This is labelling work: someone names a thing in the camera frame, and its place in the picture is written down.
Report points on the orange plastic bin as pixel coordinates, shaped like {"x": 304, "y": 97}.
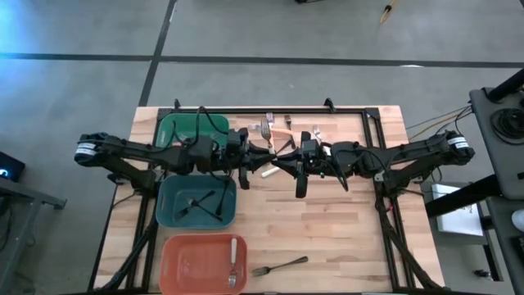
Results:
{"x": 196, "y": 262}

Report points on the black pole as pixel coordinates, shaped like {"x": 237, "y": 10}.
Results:
{"x": 507, "y": 84}

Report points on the black aluminium table frame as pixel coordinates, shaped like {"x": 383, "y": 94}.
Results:
{"x": 245, "y": 110}

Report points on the white round object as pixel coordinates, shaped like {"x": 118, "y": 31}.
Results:
{"x": 519, "y": 220}

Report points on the black frame clamp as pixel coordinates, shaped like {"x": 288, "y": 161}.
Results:
{"x": 328, "y": 103}
{"x": 177, "y": 103}

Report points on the black cart crossbar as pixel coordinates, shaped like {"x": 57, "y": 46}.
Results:
{"x": 471, "y": 194}

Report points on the grey equipment cart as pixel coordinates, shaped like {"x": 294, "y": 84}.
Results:
{"x": 503, "y": 246}
{"x": 483, "y": 135}

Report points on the grey metal bench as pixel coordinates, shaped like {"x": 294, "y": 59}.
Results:
{"x": 37, "y": 196}

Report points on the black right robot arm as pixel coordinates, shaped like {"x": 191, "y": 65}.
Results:
{"x": 409, "y": 153}

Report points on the black box with blue light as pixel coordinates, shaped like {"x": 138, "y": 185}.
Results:
{"x": 12, "y": 164}

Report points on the green plastic bin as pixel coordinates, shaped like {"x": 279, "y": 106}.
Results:
{"x": 184, "y": 123}

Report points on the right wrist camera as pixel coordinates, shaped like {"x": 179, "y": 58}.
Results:
{"x": 301, "y": 186}

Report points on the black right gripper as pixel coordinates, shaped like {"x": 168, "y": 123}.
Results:
{"x": 313, "y": 151}

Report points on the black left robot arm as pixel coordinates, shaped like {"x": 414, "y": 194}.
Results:
{"x": 135, "y": 149}

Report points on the teal plastic bin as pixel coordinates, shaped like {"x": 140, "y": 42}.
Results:
{"x": 172, "y": 184}

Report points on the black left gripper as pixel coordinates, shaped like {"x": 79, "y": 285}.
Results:
{"x": 235, "y": 149}

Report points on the white paper sheet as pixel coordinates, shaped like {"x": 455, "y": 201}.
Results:
{"x": 458, "y": 221}

